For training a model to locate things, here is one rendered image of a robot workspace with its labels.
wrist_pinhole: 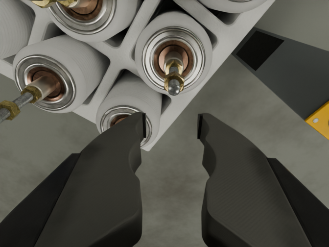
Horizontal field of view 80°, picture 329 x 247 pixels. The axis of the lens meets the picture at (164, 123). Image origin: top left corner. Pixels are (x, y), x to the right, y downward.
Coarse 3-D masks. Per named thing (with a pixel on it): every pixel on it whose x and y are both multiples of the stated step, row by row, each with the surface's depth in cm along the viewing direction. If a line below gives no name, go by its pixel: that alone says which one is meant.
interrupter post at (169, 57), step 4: (172, 52) 23; (176, 52) 23; (168, 56) 22; (172, 56) 21; (176, 56) 21; (180, 56) 22; (164, 60) 22; (168, 60) 21; (176, 60) 21; (180, 60) 21; (164, 64) 21; (164, 68) 21; (164, 72) 21
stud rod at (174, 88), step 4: (172, 68) 19; (176, 68) 20; (172, 80) 17; (176, 80) 17; (168, 84) 17; (172, 84) 16; (176, 84) 16; (168, 88) 16; (172, 88) 16; (176, 88) 16; (168, 92) 16; (172, 92) 16; (176, 92) 16
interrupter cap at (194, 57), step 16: (160, 32) 22; (176, 32) 22; (192, 32) 22; (144, 48) 23; (160, 48) 23; (176, 48) 23; (192, 48) 23; (144, 64) 24; (160, 64) 24; (192, 64) 24; (160, 80) 25; (192, 80) 25
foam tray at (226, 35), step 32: (160, 0) 27; (192, 0) 26; (32, 32) 29; (64, 32) 36; (128, 32) 29; (224, 32) 28; (0, 64) 32; (128, 64) 31; (96, 96) 34; (192, 96) 34; (160, 128) 37
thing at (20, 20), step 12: (0, 0) 25; (12, 0) 27; (0, 12) 25; (12, 12) 26; (24, 12) 29; (0, 24) 24; (12, 24) 26; (24, 24) 29; (0, 36) 25; (12, 36) 27; (24, 36) 29; (0, 48) 25; (12, 48) 28
